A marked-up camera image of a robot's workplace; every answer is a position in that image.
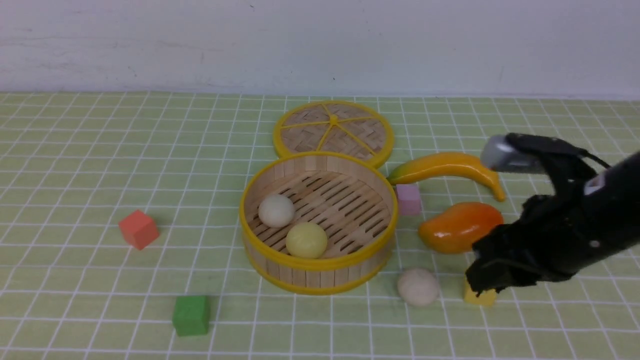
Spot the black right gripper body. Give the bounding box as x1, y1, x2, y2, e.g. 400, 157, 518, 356
465, 151, 610, 294

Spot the yellow steamed bun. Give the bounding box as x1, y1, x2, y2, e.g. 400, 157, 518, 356
285, 222, 329, 259

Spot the white steamed bun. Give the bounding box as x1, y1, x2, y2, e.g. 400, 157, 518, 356
258, 193, 295, 228

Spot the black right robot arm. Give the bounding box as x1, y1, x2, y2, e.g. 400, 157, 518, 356
465, 149, 640, 294

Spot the bamboo steamer tray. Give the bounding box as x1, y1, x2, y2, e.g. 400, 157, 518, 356
238, 152, 399, 296

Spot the bamboo steamer lid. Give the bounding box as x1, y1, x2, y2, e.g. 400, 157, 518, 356
272, 100, 394, 168

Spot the yellow foam block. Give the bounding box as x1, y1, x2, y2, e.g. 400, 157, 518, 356
462, 281, 498, 306

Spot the orange toy mango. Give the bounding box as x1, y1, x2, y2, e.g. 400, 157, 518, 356
417, 202, 505, 255

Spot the yellow toy banana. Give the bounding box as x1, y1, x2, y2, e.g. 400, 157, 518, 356
386, 152, 506, 202

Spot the beige steamed bun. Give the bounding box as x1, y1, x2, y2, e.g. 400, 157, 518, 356
397, 267, 441, 307

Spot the pink foam cube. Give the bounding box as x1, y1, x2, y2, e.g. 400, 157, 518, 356
395, 183, 423, 217

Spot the green foam cube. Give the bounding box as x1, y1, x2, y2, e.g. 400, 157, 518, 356
172, 295, 211, 337

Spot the red foam cube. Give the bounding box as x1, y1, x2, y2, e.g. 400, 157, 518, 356
118, 209, 160, 251

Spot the green checkered tablecloth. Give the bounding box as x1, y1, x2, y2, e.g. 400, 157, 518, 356
0, 92, 639, 360

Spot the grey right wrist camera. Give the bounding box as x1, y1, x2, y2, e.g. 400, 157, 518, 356
480, 132, 588, 175

